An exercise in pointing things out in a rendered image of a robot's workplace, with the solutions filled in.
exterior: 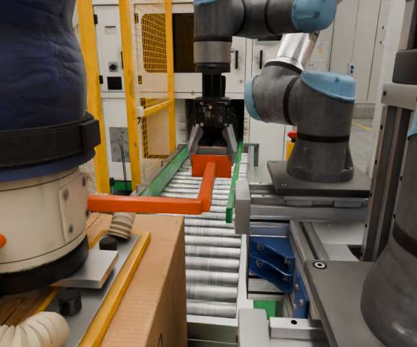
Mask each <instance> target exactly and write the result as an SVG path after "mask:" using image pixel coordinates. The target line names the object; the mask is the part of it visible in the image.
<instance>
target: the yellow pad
mask: <svg viewBox="0 0 417 347"><path fill-rule="evenodd" d="M108 233H109V232H108V230H107V229H104V230H102V231H101V232H100V233H99V234H98V236H97V237H96V238H95V240H94V241H93V242H92V243H91V244H90V246H89V250H105V251H118V252H119V259H118V261H117V263H116V264H115V265H114V267H113V269H112V270H111V272H110V274H109V275H108V277H107V279H106V280H105V282H104V284H103V285H102V287H101V288H79V287H66V286H57V287H56V288H55V289H54V290H53V291H52V292H51V294H50V295H49V296H48V298H47V299H46V300H45V301H44V302H43V304H42V305H41V306H40V307H39V309H38V310H37V311H36V312H35V314H34V315H36V314H37V313H40V312H55V313H58V314H59V315H61V316H62V317H64V318H65V319H66V320H67V323H68V324H69V337H68V339H67V340H65V343H64V344H63V345H62V346H61V347H99V345H100V342H101V340H102V338H103V336H104V334H105V332H106V330H107V328H108V326H109V324H110V321H111V319H112V317H113V316H114V313H115V312H116V309H117V308H118V305H119V303H120V301H121V299H122V297H123V295H124V293H125V291H126V289H127V287H128V285H129V283H130V280H131V278H132V276H133V274H134V272H135V270H136V268H137V266H138V264H139V262H140V259H141V257H142V255H143V253H144V251H145V249H146V247H147V245H148V243H149V241H150V239H151V234H150V232H149V231H131V233H130V234H129V238H128V240H124V239H120V238H113V237H110V236H108V235H107V234H108Z"/></svg>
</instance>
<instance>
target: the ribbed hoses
mask: <svg viewBox="0 0 417 347"><path fill-rule="evenodd" d="M89 195H104V196H112V194H109V195H108V194H107V193H105V194H103V193H100V194H98V193H95V194H93V193H90V194H89ZM93 212H94V213H97V212H98V213H101V212H102V213H105V214H109V215H113V218H112V221H111V225H110V226H109V227H110V229H109V230H108V232H109V233H108V234H107V235H108V236H110V237H113V238H120V239H124V240H128V238H129V234H130V233H131V230H130V229H132V224H133V222H134V220H135V217H136V213H128V212H109V211H91V213H93ZM69 335H70V326H69V324H68V323H67V320H66V319H65V318H64V317H62V316H61V315H59V314H58V313H55V312H40V313H37V314H36V315H33V316H31V317H29V318H27V319H26V320H25V321H24V322H21V323H20V324H19V325H17V326H15V327H14V326H13V325H11V327H9V328H8V326H7V325H5V324H4V325H3V326H1V325H0V347H61V346H62V345H63V344H64V343H65V340H67V339H68V337H69Z"/></svg>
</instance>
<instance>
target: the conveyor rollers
mask: <svg viewBox="0 0 417 347"><path fill-rule="evenodd" d="M234 166H235V163H234V165H233V166H232V171H231V178H215V184H214V188H213V197H212V201H211V209H210V211H209V212H202V214H201V215H185V214H166V213H144V215H183V216H184V229H185V259H186V283H191V284H186V298H187V299H196V300H204V301H213V302H228V303H237V288H231V287H222V286H233V287H237V286H238V281H239V279H238V273H239V259H240V255H241V253H240V249H241V245H242V243H241V239H242V234H235V225H234V223H235V209H234V210H233V219H232V223H226V204H227V200H228V195H229V191H230V187H231V180H232V177H233V170H234ZM238 180H246V165H244V164H240V168H239V177H238ZM201 182H202V178H198V177H192V176H191V162H190V160H189V157H187V158H186V160H185V161H184V162H183V163H182V165H181V166H180V168H179V169H178V170H177V171H176V173H175V174H174V175H173V177H172V178H171V179H170V181H169V182H168V183H167V184H166V186H165V187H164V189H163V190H162V191H161V192H160V194H159V195H158V196H157V197H167V198H197V195H198V192H199V190H200V185H201ZM197 284H208V285H216V286H205V285H197ZM186 314H187V315H201V316H209V317H223V318H231V319H235V316H236V305H229V304H214V303H206V302H190V301H186Z"/></svg>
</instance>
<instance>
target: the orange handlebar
mask: <svg viewBox="0 0 417 347"><path fill-rule="evenodd" d="M216 171H217V164H216V162H207V164H206V167H205V170H204V175H203V178H202V182H201V185H200V190H199V192H198V195H197V198H167V197H146V196H104V195H89V197H88V199H87V205H88V210H90V211H109V212H128V213H166V214H185V215H201V214H202V212H209V211H210V209H211V201H212V197H213V188H214V184H215V175H216ZM5 244H6V238H5V236H3V235H1V234H0V249H1V248H2V247H3V246H4V245H5Z"/></svg>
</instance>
